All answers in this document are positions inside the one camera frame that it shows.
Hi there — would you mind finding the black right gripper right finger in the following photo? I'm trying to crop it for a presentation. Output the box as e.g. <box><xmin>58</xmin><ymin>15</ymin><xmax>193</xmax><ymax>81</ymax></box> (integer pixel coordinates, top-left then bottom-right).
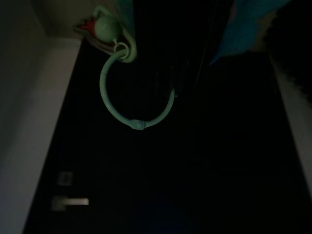
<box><xmin>252</xmin><ymin>0</ymin><xmax>312</xmax><ymax>104</ymax></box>

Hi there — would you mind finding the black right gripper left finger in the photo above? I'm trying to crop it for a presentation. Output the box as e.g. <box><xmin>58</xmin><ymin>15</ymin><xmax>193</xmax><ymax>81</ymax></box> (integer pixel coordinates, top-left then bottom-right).
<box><xmin>133</xmin><ymin>0</ymin><xmax>216</xmax><ymax>99</ymax></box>

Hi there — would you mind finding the teal plush keychain with ring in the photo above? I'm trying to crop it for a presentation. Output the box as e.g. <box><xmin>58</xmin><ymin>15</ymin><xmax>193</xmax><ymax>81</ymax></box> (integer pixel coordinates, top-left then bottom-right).
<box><xmin>73</xmin><ymin>0</ymin><xmax>294</xmax><ymax>131</ymax></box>

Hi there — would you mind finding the black door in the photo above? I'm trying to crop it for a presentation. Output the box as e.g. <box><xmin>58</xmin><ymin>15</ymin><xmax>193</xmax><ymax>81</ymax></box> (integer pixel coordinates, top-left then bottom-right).
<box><xmin>21</xmin><ymin>36</ymin><xmax>312</xmax><ymax>234</ymax></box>

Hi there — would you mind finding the silver door handle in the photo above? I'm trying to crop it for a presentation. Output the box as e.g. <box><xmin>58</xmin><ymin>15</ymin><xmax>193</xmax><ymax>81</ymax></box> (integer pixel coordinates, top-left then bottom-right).
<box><xmin>51</xmin><ymin>195</ymin><xmax>90</xmax><ymax>212</ymax></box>

